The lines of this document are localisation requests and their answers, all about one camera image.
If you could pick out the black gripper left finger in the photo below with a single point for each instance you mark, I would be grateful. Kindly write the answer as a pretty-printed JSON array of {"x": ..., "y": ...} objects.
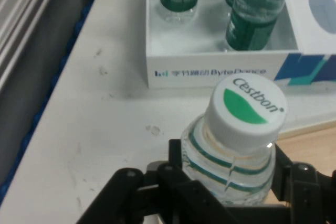
[{"x": 126, "y": 195}]

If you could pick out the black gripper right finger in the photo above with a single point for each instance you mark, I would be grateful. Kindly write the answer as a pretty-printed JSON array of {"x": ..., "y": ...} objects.
[{"x": 304, "y": 187}]

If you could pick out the white and blue cardboard box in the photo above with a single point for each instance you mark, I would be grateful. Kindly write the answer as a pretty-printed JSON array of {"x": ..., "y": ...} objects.
[{"x": 183, "y": 64}]

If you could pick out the horizontal aluminium rail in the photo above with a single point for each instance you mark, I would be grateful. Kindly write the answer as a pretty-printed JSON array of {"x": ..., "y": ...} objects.
[{"x": 15, "y": 11}]

